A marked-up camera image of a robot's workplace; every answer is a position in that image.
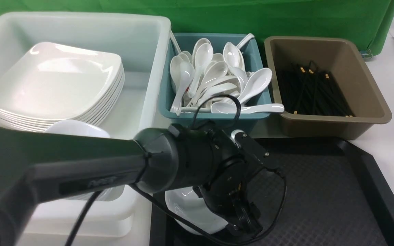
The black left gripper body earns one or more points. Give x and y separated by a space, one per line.
239 158

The small white square bowl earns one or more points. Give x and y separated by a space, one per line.
185 203

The white ceramic soup spoon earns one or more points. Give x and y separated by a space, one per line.
226 108

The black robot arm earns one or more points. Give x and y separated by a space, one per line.
37 168

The black plastic serving tray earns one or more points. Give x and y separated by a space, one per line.
336 195

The pile of black chopsticks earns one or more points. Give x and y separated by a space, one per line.
311 90

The white spoon left upright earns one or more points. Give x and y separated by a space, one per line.
187 73

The white spoon top right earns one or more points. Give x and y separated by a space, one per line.
231 55

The brown plastic chopstick bin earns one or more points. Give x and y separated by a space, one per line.
342 58

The white spoon centre tall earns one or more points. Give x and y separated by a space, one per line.
203 57

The large white plastic tub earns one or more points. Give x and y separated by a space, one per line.
142 41

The stack of small white bowls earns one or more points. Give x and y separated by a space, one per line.
79 128

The green cloth backdrop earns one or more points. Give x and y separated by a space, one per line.
363 22

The stack of white square plates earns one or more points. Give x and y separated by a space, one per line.
53 82

